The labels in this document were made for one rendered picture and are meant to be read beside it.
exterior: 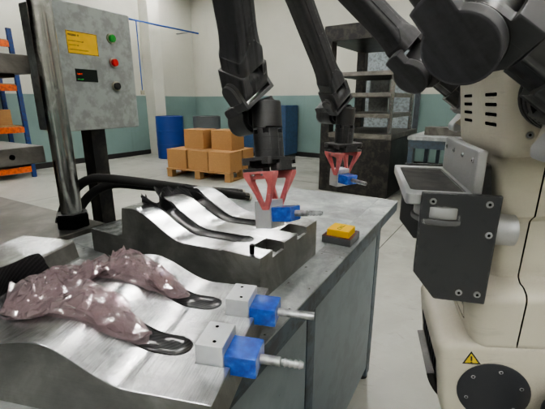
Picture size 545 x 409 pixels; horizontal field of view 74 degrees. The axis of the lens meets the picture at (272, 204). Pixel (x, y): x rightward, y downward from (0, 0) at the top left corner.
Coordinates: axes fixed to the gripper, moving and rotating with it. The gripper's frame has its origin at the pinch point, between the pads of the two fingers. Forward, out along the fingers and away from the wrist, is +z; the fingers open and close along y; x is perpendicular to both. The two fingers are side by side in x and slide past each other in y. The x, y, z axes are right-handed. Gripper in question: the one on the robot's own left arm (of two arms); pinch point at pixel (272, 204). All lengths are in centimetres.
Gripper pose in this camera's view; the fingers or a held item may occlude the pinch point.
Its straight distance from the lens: 70.9
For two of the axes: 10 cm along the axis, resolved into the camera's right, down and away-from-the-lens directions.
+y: -5.1, 1.0, -8.6
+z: 0.6, 9.9, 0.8
